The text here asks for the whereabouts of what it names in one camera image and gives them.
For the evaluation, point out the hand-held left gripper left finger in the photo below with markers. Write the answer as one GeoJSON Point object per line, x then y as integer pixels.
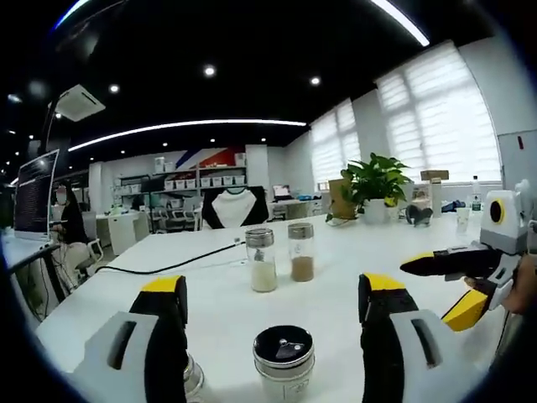
{"type": "Point", "coordinates": [134, 352]}

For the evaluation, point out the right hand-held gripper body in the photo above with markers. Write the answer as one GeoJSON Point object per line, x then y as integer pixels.
{"type": "Point", "coordinates": [509, 235]}

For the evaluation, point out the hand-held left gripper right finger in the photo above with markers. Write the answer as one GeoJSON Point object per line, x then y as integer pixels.
{"type": "Point", "coordinates": [403, 357]}

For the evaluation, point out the small glass seasoning bottle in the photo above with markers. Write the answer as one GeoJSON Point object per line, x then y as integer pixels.
{"type": "Point", "coordinates": [195, 378]}
{"type": "Point", "coordinates": [285, 369]}

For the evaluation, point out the tall seasoning bottle brown powder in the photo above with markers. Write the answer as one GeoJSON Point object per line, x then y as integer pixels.
{"type": "Point", "coordinates": [302, 268]}

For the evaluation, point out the tall seasoning bottle white powder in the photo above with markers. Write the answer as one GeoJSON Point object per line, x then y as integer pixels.
{"type": "Point", "coordinates": [263, 275]}

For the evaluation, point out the clear water bottle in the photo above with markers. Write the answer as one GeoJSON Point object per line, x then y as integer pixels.
{"type": "Point", "coordinates": [476, 197]}

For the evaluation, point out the person's right hand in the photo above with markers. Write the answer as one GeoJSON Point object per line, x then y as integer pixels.
{"type": "Point", "coordinates": [526, 289]}

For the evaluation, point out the grey headphones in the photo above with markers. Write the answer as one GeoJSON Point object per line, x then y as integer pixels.
{"type": "Point", "coordinates": [419, 216]}

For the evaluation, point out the whiteboard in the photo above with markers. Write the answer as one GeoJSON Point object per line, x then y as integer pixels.
{"type": "Point", "coordinates": [518, 163]}

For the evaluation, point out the flat brown box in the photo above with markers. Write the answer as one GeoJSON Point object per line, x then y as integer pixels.
{"type": "Point", "coordinates": [435, 175]}

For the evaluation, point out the white swivel chair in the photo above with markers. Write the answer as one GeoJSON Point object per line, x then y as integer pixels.
{"type": "Point", "coordinates": [90, 256]}

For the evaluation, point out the green potted plant white pot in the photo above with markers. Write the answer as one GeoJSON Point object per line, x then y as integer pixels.
{"type": "Point", "coordinates": [377, 178]}

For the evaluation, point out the brown cardboard box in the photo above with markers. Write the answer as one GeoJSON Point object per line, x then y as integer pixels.
{"type": "Point", "coordinates": [337, 199]}

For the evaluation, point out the wide window with blinds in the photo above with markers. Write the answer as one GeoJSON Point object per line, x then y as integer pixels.
{"type": "Point", "coordinates": [440, 117]}

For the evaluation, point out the grey standing desk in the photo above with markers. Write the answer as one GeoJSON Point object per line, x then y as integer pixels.
{"type": "Point", "coordinates": [21, 252]}

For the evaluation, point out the narrow window with blinds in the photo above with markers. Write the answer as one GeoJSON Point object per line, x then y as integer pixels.
{"type": "Point", "coordinates": [335, 147]}

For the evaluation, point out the black and white shirt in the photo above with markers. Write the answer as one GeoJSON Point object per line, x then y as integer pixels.
{"type": "Point", "coordinates": [233, 207]}

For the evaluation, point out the storage shelf with white bins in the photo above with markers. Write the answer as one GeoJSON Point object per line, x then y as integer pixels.
{"type": "Point", "coordinates": [189, 181]}

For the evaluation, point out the small pink computer screen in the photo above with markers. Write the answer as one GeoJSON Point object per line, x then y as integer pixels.
{"type": "Point", "coordinates": [281, 192]}

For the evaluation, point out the computer monitor dark screen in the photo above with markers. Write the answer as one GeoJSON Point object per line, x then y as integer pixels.
{"type": "Point", "coordinates": [35, 197]}

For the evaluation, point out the curved ceiling light strip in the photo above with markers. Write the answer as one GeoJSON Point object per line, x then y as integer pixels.
{"type": "Point", "coordinates": [189, 124]}

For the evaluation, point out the straight ceiling light strip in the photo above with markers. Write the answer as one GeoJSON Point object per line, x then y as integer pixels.
{"type": "Point", "coordinates": [405, 21]}

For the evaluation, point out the ceiling air conditioner unit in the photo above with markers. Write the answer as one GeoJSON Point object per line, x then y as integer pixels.
{"type": "Point", "coordinates": [79, 103]}

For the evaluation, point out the round ceiling downlights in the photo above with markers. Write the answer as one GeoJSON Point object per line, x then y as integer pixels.
{"type": "Point", "coordinates": [209, 70]}

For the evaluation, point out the white pedestal stand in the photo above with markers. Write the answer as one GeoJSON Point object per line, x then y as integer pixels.
{"type": "Point", "coordinates": [435, 199]}

